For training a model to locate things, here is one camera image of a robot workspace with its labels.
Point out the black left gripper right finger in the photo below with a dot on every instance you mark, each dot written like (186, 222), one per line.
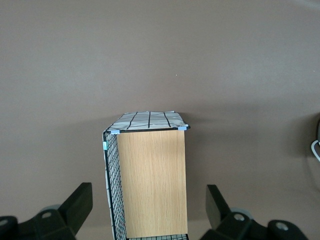
(220, 212)

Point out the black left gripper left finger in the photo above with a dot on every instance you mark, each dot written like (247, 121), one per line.
(75, 205)

